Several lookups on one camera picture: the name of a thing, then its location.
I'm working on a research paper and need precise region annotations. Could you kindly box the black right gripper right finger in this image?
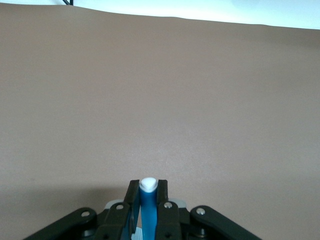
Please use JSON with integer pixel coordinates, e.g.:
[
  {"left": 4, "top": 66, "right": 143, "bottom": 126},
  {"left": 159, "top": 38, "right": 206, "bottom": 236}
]
[{"left": 155, "top": 179, "right": 263, "bottom": 240}]

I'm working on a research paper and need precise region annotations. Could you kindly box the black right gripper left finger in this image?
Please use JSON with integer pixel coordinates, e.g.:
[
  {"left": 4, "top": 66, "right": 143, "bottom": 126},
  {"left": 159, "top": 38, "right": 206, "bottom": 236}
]
[{"left": 23, "top": 179, "right": 140, "bottom": 240}]

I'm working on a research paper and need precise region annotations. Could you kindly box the blue marker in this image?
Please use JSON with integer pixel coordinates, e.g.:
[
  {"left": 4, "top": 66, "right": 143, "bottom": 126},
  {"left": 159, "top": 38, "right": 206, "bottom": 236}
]
[{"left": 138, "top": 176, "right": 159, "bottom": 240}]

